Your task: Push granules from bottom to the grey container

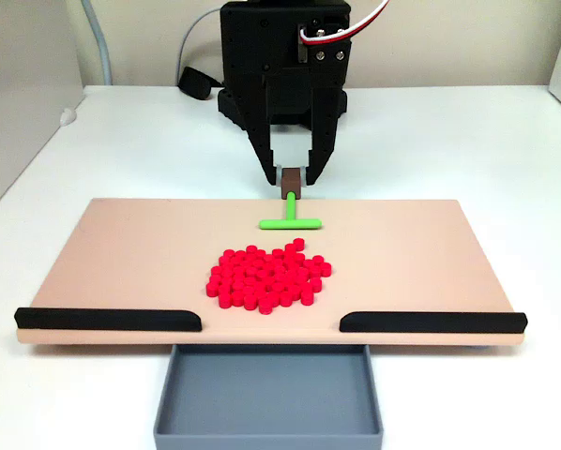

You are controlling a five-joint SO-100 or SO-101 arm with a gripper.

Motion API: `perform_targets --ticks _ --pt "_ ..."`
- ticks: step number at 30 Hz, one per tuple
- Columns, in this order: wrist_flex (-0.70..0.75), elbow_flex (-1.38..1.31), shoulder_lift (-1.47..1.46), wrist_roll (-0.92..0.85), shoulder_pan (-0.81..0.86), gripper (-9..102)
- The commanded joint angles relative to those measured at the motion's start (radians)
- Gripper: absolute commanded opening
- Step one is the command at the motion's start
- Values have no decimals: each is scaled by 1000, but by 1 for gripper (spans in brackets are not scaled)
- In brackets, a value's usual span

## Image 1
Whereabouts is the pile of red granules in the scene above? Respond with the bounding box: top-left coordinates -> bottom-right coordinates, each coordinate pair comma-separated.
205,237 -> 333,316

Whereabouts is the thick grey hose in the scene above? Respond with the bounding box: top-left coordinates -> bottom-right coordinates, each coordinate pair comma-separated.
81,0 -> 114,87

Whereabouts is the black foam rail strip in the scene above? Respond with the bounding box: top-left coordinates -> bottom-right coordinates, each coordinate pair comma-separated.
13,307 -> 203,334
339,310 -> 529,336

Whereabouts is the thin grey cable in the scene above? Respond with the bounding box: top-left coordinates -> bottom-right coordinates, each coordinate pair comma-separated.
175,8 -> 221,87

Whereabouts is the red white black servo cable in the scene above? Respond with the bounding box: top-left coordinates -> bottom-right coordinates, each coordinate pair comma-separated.
300,0 -> 392,46

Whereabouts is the grey shallow container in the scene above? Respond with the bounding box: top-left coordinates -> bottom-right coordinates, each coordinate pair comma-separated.
153,343 -> 384,450

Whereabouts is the beige flat board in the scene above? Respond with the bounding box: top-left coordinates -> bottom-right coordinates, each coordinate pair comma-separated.
16,198 -> 525,351

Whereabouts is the green T-shaped pusher tool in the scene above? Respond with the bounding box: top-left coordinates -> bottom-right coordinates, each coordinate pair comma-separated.
259,167 -> 325,233

